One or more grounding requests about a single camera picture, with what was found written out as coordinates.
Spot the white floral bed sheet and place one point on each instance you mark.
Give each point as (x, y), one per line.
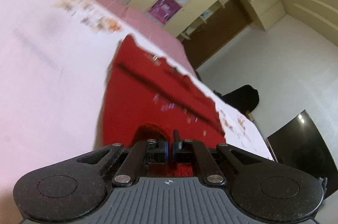
(53, 73)

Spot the red knit sweater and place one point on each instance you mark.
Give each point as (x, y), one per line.
(146, 98)

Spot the brown wooden door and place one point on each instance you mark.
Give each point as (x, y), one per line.
(219, 29)

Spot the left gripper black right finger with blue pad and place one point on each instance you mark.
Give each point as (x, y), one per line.
(260, 188)

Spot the black bag on chair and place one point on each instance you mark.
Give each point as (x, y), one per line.
(245, 99)

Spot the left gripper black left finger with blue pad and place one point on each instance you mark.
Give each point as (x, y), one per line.
(73, 188)

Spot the pink bed cover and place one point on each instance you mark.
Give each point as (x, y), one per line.
(137, 20)

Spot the black television screen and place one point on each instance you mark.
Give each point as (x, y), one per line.
(297, 144)

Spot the purple poster lower right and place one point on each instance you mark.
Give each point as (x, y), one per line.
(164, 10)

